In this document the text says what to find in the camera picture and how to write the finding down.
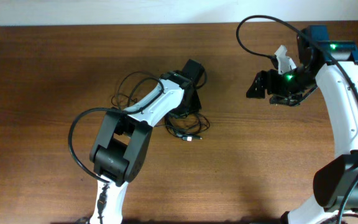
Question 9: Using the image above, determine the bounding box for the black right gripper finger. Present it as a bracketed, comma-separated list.
[254, 70, 269, 86]
[246, 83, 265, 99]

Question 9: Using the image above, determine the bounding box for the black cable with silver USB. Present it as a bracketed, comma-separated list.
[165, 113, 203, 142]

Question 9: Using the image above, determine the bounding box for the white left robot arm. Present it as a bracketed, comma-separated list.
[89, 59, 205, 223]

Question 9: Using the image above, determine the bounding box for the black cable with micro plug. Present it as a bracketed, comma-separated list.
[110, 70, 158, 111]

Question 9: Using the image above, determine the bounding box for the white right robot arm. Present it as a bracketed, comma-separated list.
[246, 26, 358, 223]

